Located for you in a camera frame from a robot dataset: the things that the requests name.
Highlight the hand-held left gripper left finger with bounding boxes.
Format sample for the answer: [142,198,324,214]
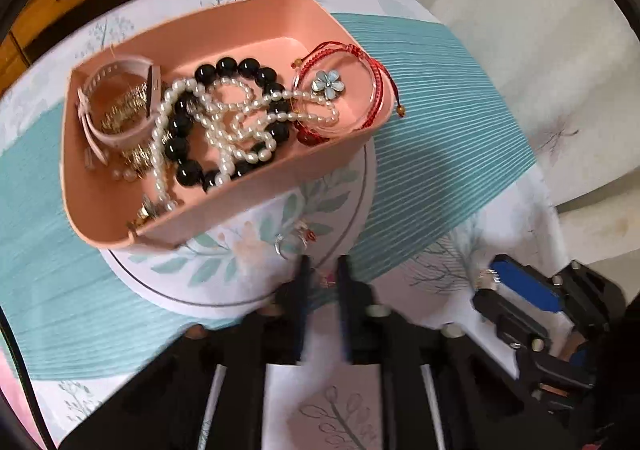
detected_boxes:
[60,255,313,450]

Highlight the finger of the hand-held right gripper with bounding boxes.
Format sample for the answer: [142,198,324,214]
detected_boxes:
[472,288,552,352]
[491,253,562,314]

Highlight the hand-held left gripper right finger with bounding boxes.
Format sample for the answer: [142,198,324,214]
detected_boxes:
[337,255,601,450]

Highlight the gold pearl earring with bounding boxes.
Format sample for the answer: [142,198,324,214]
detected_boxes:
[126,196,162,233]

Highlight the white pearl necklace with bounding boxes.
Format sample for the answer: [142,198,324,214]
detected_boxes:
[149,77,341,212]

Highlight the black bead bracelet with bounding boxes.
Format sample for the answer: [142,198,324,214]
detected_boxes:
[162,57,292,193]

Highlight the flower charm bangle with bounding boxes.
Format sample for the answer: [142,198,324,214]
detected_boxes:
[290,69,387,137]

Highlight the red string bracelet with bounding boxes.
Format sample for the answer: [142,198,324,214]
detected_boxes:
[291,42,407,147]

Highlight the pink plastic tray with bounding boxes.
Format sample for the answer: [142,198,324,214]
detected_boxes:
[60,0,393,251]

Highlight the pink strap smartwatch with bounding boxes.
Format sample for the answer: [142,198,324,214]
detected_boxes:
[76,57,162,165]

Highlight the round white floral mat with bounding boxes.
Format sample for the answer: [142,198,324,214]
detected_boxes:
[100,140,378,321]

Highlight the tree print tablecloth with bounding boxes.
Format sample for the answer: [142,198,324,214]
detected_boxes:
[0,0,576,450]

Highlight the silver ring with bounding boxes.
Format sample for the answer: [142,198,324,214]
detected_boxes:
[275,232,309,259]

